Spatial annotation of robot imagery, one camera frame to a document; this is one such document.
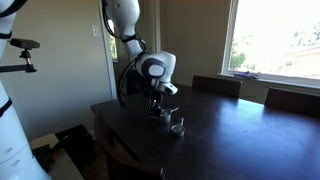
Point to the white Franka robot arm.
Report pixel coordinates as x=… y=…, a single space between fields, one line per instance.
x=123 y=13

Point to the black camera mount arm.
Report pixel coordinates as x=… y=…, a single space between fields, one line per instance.
x=28 y=66

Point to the black external camera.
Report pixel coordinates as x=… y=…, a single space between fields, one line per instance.
x=25 y=43

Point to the quarter cup steel measuring cup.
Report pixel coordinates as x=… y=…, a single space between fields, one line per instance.
x=177 y=130

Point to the small distant window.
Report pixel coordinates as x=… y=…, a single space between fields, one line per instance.
x=113 y=46

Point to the dark wooden dining chair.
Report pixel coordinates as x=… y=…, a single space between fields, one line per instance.
x=133 y=166
x=292 y=101

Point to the white light switch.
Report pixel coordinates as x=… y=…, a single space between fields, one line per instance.
x=95 y=30

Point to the black case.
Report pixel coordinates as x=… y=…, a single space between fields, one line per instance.
x=75 y=146

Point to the beige box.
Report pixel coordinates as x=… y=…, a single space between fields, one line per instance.
x=43 y=140

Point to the white door frame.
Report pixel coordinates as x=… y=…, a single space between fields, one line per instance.
x=107 y=66

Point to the dark wooden chair back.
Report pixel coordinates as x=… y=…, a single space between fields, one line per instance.
x=216 y=86

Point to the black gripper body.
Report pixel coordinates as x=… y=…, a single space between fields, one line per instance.
x=156 y=96

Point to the purple object on sill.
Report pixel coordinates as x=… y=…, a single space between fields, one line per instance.
x=246 y=75

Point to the white framed window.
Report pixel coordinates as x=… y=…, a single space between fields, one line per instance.
x=276 y=36

